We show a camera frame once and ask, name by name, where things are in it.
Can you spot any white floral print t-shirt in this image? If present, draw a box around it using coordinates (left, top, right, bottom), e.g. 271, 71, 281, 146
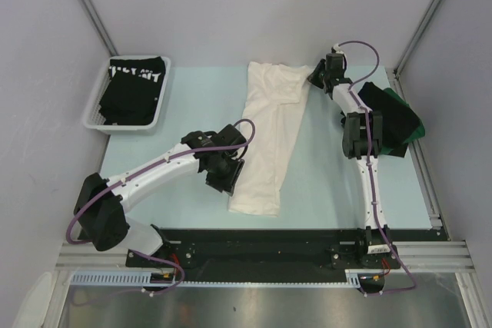
228, 61, 313, 217

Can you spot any white plastic laundry basket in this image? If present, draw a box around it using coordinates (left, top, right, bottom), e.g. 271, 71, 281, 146
81, 55, 171, 135

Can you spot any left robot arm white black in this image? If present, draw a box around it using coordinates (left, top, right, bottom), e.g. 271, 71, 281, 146
74, 124, 248, 267

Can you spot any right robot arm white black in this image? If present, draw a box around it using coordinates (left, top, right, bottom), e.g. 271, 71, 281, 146
307, 48, 394, 273

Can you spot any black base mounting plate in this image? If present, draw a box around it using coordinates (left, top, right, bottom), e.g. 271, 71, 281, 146
123, 228, 447, 283

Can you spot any folded black t-shirt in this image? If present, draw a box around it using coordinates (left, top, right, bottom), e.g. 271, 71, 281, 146
340, 81, 421, 159

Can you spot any black t-shirt white lettering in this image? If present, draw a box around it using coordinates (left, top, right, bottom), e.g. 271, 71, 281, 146
99, 57, 166, 126

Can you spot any folded green t-shirt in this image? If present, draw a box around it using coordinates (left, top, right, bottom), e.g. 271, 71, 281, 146
382, 88, 426, 157

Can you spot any light blue cable duct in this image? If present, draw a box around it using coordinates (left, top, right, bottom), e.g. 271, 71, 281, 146
71, 270, 361, 289

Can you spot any right rear aluminium post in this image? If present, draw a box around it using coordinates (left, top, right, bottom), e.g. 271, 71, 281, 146
393, 0, 444, 78

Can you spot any aluminium post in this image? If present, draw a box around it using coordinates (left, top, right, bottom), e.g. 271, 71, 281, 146
78, 0, 118, 57
393, 0, 444, 78

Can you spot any left rear aluminium post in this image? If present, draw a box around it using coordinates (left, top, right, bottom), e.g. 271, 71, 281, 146
78, 0, 118, 57

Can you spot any aluminium front frame rail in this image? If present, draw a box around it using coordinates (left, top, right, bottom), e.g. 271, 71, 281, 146
55, 241, 475, 273

